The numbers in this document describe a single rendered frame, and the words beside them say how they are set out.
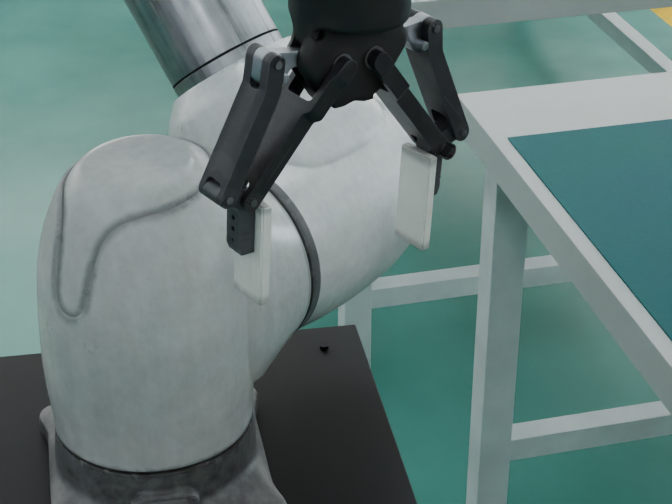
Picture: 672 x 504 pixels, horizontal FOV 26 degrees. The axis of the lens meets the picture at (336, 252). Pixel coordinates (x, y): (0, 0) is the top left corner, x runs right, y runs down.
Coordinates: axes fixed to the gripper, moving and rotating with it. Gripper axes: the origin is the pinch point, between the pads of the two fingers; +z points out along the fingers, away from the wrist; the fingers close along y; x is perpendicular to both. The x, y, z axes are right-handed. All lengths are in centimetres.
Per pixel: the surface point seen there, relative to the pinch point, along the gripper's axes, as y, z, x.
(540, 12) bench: -113, 30, -89
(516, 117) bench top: -76, 28, -57
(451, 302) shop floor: -125, 101, -114
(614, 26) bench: -222, 75, -164
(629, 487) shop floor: -110, 101, -53
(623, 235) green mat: -64, 29, -26
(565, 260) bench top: -59, 32, -30
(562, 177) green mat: -68, 28, -41
